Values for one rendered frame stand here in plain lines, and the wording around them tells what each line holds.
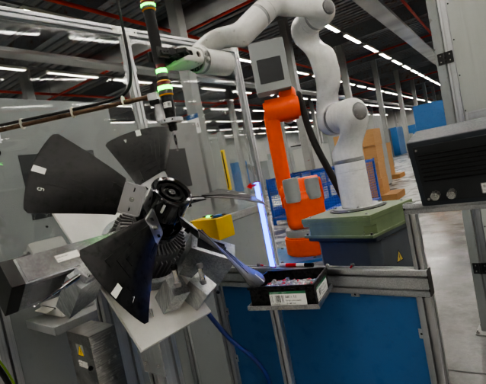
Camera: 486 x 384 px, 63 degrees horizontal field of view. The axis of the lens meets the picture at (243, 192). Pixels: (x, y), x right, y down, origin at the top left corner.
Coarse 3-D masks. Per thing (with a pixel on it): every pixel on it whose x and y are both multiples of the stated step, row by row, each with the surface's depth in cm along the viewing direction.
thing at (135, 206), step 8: (128, 184) 109; (136, 184) 110; (128, 192) 109; (136, 192) 110; (144, 192) 111; (120, 200) 109; (128, 200) 110; (136, 200) 110; (120, 208) 109; (128, 208) 110; (136, 208) 111; (136, 216) 111
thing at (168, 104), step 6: (162, 96) 118; (168, 96) 118; (162, 102) 118; (168, 102) 118; (168, 108) 118; (174, 108) 119; (168, 114) 118; (174, 114) 119; (168, 126) 119; (174, 126) 119
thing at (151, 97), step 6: (150, 96) 118; (156, 96) 118; (150, 102) 118; (156, 102) 118; (156, 108) 118; (162, 108) 120; (162, 114) 118; (162, 120) 117; (168, 120) 116; (174, 120) 117; (180, 120) 118
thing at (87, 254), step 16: (144, 224) 100; (112, 240) 89; (128, 240) 93; (144, 240) 98; (80, 256) 81; (96, 256) 84; (112, 256) 87; (128, 256) 91; (144, 256) 97; (96, 272) 82; (112, 272) 86; (128, 272) 90; (144, 272) 96; (112, 288) 84; (128, 288) 88; (144, 288) 94; (128, 304) 86; (144, 304) 92; (144, 320) 89
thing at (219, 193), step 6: (210, 192) 140; (216, 192) 139; (222, 192) 138; (228, 192) 138; (234, 192) 139; (240, 192) 140; (228, 198) 124; (234, 198) 124; (240, 198) 126; (246, 198) 129; (252, 198) 132; (264, 204) 130
